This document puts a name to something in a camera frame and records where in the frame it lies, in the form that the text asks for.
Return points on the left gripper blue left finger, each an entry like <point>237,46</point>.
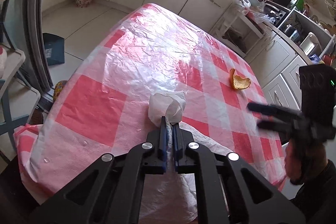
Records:
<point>163,144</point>

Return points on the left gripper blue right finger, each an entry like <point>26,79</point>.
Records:
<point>175,145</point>

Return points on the white paper towel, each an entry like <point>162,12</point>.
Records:
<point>170,105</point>

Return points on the orange fruit peel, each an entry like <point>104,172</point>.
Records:
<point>237,82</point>

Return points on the person's right hand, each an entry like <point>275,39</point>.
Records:
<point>304,162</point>

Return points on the red white checkered tablecloth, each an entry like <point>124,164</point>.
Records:
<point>104,106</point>

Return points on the white open shelf unit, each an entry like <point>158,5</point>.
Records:
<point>237,31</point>

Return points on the colourful patterned slipper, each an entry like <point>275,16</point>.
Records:
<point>58,89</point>

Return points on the blue box on floor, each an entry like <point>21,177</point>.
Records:
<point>54,49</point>

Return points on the blue white folding rack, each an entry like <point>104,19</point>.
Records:
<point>18,98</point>

